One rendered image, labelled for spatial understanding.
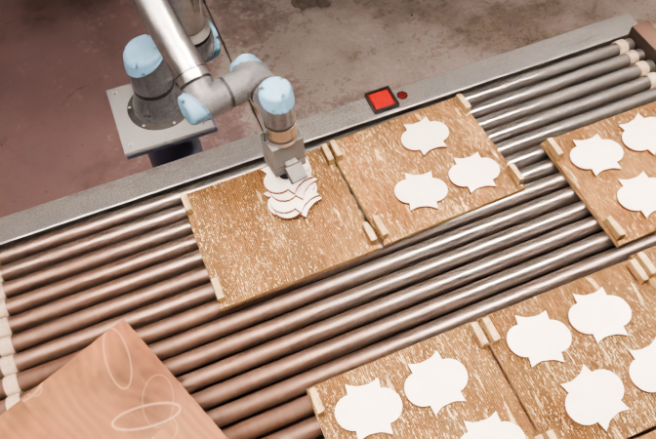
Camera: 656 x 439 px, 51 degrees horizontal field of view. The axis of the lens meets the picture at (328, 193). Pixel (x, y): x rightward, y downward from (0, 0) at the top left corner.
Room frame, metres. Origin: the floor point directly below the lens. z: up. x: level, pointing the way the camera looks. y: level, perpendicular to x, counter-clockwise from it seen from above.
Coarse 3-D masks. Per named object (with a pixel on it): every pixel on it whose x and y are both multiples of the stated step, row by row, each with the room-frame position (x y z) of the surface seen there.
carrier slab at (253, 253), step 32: (320, 160) 1.12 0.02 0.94; (192, 192) 1.04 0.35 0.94; (224, 192) 1.03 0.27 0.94; (256, 192) 1.03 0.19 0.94; (320, 192) 1.02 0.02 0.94; (192, 224) 0.94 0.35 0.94; (224, 224) 0.93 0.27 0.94; (256, 224) 0.93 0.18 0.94; (288, 224) 0.92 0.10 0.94; (320, 224) 0.92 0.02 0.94; (352, 224) 0.91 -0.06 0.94; (224, 256) 0.84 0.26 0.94; (256, 256) 0.84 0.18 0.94; (288, 256) 0.83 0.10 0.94; (320, 256) 0.83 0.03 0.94; (352, 256) 0.83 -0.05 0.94; (224, 288) 0.76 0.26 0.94; (256, 288) 0.75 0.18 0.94
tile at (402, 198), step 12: (408, 180) 1.03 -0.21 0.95; (420, 180) 1.03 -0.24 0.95; (432, 180) 1.03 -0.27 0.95; (396, 192) 1.00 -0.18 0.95; (408, 192) 1.00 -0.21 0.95; (420, 192) 0.99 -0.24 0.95; (432, 192) 0.99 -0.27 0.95; (444, 192) 0.99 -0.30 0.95; (408, 204) 0.97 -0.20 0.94; (420, 204) 0.96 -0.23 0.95; (432, 204) 0.96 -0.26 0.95
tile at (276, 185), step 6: (306, 162) 1.08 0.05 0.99; (264, 168) 1.07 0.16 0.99; (306, 168) 1.06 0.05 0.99; (270, 174) 1.05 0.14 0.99; (264, 180) 1.03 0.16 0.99; (270, 180) 1.02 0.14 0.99; (276, 180) 1.02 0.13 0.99; (282, 180) 1.02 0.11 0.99; (288, 180) 1.02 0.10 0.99; (306, 180) 1.03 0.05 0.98; (270, 186) 1.01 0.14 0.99; (276, 186) 1.01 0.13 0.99; (282, 186) 1.00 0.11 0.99; (288, 186) 1.00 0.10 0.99; (294, 186) 1.00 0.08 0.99; (270, 192) 0.99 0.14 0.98; (276, 192) 0.99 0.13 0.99; (282, 192) 0.99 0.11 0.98; (294, 192) 0.98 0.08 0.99
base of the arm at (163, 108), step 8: (176, 88) 1.40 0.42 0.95; (136, 96) 1.36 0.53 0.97; (160, 96) 1.34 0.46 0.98; (168, 96) 1.36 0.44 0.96; (176, 96) 1.38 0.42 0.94; (136, 104) 1.36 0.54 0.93; (144, 104) 1.34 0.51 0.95; (152, 104) 1.34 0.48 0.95; (160, 104) 1.34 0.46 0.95; (168, 104) 1.35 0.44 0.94; (176, 104) 1.36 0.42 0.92; (136, 112) 1.35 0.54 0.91; (144, 112) 1.34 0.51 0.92; (152, 112) 1.33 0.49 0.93; (160, 112) 1.33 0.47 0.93; (168, 112) 1.34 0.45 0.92; (176, 112) 1.35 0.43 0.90; (144, 120) 1.33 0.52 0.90; (152, 120) 1.32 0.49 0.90; (160, 120) 1.32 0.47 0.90; (168, 120) 1.33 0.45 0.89
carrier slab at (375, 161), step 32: (384, 128) 1.22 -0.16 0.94; (448, 128) 1.21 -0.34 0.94; (480, 128) 1.20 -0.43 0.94; (352, 160) 1.12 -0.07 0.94; (384, 160) 1.11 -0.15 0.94; (416, 160) 1.11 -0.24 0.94; (448, 160) 1.10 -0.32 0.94; (352, 192) 1.02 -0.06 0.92; (384, 192) 1.01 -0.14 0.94; (448, 192) 1.00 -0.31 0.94; (480, 192) 0.99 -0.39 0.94; (512, 192) 0.99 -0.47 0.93; (384, 224) 0.91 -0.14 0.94; (416, 224) 0.91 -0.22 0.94
